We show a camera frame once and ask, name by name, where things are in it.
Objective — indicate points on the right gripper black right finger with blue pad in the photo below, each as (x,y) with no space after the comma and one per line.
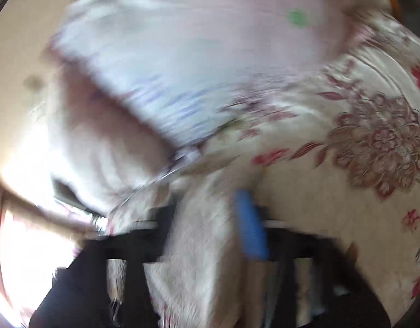
(311,283)

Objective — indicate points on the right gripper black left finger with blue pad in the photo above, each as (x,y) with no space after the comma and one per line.
(79,297)

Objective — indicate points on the beige cable-knit sweater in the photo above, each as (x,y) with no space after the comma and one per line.
(203,279)

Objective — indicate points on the cream floral bed sheet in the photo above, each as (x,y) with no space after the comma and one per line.
(338,155)

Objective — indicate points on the pink floral left pillow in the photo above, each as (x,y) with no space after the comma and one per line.
(87,142)

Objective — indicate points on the pink blue floral right pillow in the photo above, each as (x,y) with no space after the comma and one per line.
(177,64)

